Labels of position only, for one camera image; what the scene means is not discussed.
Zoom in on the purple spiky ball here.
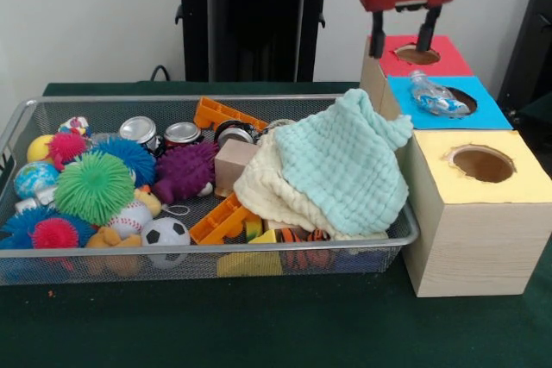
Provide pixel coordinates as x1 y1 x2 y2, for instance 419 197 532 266
153 141 220 205

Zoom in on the wooden box with three holes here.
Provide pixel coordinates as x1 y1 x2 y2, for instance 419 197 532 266
358 34 552 298

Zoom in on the crushed clear plastic bottle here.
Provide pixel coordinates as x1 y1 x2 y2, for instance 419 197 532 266
407 69 474 122

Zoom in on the dark green table cloth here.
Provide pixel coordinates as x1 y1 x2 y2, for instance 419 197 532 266
0 81 552 368

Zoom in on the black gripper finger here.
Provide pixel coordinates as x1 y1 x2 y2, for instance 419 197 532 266
369 9 386 59
415 5 443 54

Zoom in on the silver drink can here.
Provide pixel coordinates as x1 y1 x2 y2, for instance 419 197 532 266
163 122 203 147
119 115 159 147

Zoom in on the blue spiky toy with eyes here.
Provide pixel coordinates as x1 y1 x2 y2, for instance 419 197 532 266
77 135 157 188

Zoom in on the orange flat toy plate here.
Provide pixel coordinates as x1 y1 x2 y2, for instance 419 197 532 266
193 97 269 133

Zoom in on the black pedestal cable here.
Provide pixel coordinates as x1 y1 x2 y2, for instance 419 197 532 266
149 65 187 82

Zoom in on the cream waffle cloth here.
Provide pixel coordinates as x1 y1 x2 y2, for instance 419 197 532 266
232 128 389 240

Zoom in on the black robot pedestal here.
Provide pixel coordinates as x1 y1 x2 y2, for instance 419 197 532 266
166 0 348 83

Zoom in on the wire mesh bin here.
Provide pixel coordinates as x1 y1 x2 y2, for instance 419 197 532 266
0 92 420 286

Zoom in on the green spiky ball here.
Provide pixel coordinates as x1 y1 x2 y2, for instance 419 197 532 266
54 151 137 227

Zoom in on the mint waffle cloth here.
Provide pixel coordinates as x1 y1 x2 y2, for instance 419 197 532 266
273 88 414 234

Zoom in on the orange toy brick with pegs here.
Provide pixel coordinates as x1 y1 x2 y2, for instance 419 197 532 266
189 193 263 245

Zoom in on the black chair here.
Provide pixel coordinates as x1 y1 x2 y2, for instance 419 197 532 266
495 0 552 128

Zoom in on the small soccer ball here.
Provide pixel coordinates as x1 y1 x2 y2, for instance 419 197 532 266
141 217 191 269

